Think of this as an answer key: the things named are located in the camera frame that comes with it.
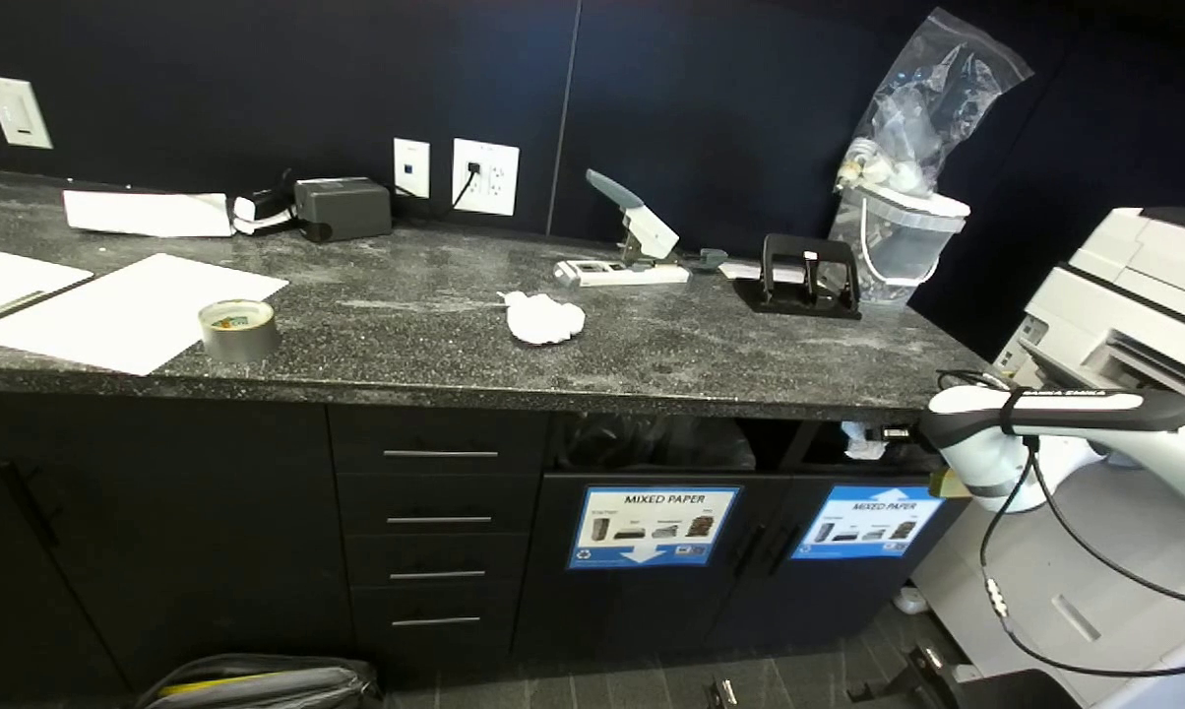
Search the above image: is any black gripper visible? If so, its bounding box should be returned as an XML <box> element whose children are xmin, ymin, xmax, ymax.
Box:
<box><xmin>868</xmin><ymin>415</ymin><xmax>942</xmax><ymax>466</ymax></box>

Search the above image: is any white paper ball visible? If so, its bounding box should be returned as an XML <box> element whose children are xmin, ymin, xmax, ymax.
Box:
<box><xmin>837</xmin><ymin>419</ymin><xmax>894</xmax><ymax>466</ymax></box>

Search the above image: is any wide white paper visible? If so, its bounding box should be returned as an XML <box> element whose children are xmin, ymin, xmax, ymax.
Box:
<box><xmin>501</xmin><ymin>289</ymin><xmax>591</xmax><ymax>351</ymax></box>

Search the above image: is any slanted blue bin label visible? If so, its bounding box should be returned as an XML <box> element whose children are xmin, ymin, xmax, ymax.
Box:
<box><xmin>788</xmin><ymin>482</ymin><xmax>944</xmax><ymax>567</ymax></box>

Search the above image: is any black bin liner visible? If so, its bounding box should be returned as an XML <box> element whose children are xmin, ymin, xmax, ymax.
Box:
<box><xmin>553</xmin><ymin>415</ymin><xmax>761</xmax><ymax>478</ymax></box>

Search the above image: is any wide blue bin label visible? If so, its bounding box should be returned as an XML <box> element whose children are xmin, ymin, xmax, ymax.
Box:
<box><xmin>564</xmin><ymin>486</ymin><xmax>744</xmax><ymax>577</ymax></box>

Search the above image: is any clear plastic container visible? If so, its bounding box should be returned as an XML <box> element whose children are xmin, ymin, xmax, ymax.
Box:
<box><xmin>831</xmin><ymin>177</ymin><xmax>975</xmax><ymax>315</ymax></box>

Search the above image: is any white office printer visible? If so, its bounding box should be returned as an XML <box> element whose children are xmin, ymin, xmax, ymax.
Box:
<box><xmin>989</xmin><ymin>206</ymin><xmax>1185</xmax><ymax>398</ymax></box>

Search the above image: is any flat white desk tool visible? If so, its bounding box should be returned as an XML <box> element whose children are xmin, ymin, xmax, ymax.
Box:
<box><xmin>549</xmin><ymin>257</ymin><xmax>692</xmax><ymax>293</ymax></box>

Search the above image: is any clear plastic bag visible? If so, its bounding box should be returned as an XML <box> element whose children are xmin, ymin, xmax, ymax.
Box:
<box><xmin>834</xmin><ymin>7</ymin><xmax>1034</xmax><ymax>200</ymax></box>

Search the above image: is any black box device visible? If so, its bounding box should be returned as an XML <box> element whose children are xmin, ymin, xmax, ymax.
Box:
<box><xmin>290</xmin><ymin>173</ymin><xmax>398</xmax><ymax>246</ymax></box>

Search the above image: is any roll of tape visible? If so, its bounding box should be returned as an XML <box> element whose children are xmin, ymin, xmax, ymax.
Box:
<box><xmin>195</xmin><ymin>296</ymin><xmax>279</xmax><ymax>351</ymax></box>

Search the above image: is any small white label device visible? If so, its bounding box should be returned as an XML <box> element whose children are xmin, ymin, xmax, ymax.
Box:
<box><xmin>229</xmin><ymin>188</ymin><xmax>299</xmax><ymax>236</ymax></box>

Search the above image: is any wide black cabinet door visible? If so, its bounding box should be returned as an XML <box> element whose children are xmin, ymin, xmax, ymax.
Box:
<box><xmin>0</xmin><ymin>389</ymin><xmax>358</xmax><ymax>687</ymax></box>

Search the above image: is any white power strip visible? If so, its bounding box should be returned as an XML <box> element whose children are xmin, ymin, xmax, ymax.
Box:
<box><xmin>61</xmin><ymin>187</ymin><xmax>240</xmax><ymax>240</ymax></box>

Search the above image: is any large white paper sheet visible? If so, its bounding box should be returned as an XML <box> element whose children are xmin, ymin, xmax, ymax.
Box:
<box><xmin>0</xmin><ymin>250</ymin><xmax>290</xmax><ymax>377</ymax></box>

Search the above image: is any printed white paper sheet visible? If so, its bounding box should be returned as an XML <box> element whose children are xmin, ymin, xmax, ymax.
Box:
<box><xmin>0</xmin><ymin>240</ymin><xmax>98</xmax><ymax>334</ymax></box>

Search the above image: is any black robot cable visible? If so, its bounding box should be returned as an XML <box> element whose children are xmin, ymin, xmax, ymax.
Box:
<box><xmin>975</xmin><ymin>429</ymin><xmax>1185</xmax><ymax>683</ymax></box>

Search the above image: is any black drawer with metal handle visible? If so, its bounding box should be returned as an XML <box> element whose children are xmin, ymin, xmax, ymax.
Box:
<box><xmin>329</xmin><ymin>406</ymin><xmax>549</xmax><ymax>482</ymax></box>
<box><xmin>334</xmin><ymin>472</ymin><xmax>548</xmax><ymax>538</ymax></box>
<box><xmin>342</xmin><ymin>532</ymin><xmax>543</xmax><ymax>595</ymax></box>
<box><xmin>350</xmin><ymin>588</ymin><xmax>534</xmax><ymax>662</ymax></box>

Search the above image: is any wide white wall outlet plate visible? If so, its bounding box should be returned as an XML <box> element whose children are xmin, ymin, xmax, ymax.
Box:
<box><xmin>450</xmin><ymin>133</ymin><xmax>523</xmax><ymax>221</ymax></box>

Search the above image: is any narrow white wall outlet plate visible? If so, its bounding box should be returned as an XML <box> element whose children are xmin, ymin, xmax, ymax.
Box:
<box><xmin>388</xmin><ymin>133</ymin><xmax>436</xmax><ymax>206</ymax></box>

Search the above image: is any white light switch plate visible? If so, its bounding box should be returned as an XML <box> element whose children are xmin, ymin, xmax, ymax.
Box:
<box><xmin>0</xmin><ymin>70</ymin><xmax>60</xmax><ymax>155</ymax></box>

